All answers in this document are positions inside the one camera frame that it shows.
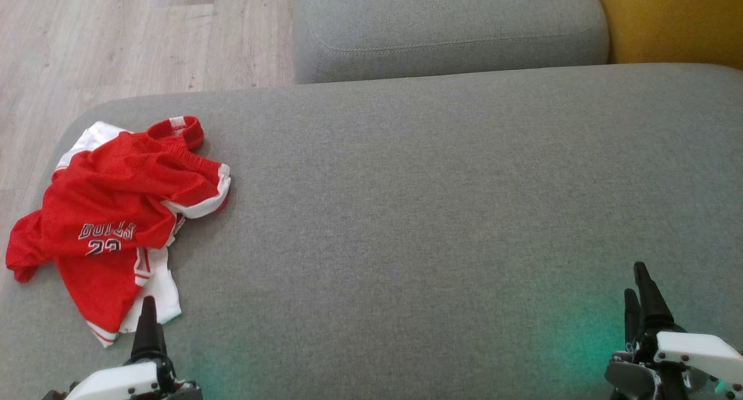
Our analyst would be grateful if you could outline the large grey sofa seat cushion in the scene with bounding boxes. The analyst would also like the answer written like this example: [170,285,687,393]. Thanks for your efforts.
[0,63,743,400]

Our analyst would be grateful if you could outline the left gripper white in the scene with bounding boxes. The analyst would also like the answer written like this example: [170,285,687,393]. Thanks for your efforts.
[44,296,204,400]

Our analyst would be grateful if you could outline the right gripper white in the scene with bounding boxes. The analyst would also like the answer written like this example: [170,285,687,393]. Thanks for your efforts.
[604,262,743,400]

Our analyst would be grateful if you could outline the red and white shorts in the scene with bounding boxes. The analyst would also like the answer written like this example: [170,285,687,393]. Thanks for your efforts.
[53,121,182,348]

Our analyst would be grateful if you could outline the red Bulls basketball jersey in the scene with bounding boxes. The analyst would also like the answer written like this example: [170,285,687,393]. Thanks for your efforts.
[6,116,232,284]

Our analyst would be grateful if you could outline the yellow sofa backrest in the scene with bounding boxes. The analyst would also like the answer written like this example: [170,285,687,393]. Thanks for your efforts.
[591,0,743,71]

